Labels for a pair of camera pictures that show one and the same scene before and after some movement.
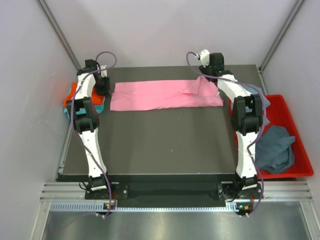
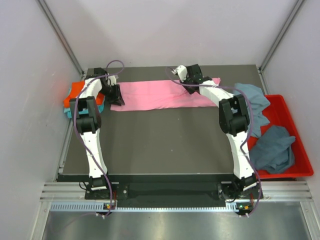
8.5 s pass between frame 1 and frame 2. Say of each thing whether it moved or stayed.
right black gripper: moved
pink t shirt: stayed
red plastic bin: stayed
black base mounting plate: stayed
